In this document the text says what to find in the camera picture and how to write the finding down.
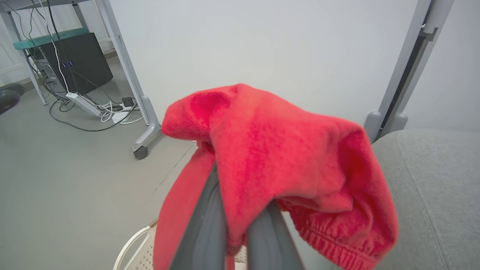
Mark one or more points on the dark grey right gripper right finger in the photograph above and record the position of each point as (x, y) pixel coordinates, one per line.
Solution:
(272, 243)

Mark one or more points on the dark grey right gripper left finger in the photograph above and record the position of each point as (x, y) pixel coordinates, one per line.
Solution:
(202, 232)

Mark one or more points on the red fleece garment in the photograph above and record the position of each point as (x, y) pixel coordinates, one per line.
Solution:
(285, 150)

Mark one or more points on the cream plastic laundry basket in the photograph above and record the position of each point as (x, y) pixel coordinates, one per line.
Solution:
(137, 253)

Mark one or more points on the black caster wheel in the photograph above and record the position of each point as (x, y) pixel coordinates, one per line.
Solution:
(141, 152)

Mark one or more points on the small white power strip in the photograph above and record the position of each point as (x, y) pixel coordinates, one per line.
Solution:
(120, 116)

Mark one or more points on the black power adapter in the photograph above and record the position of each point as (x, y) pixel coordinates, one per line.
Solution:
(128, 101)

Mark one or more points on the long white power strip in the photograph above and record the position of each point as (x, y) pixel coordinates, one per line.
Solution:
(83, 104)

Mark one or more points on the black computer tower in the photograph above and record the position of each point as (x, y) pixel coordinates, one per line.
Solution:
(84, 62)

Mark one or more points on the black rounded object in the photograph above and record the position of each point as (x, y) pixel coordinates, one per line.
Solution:
(8, 98)

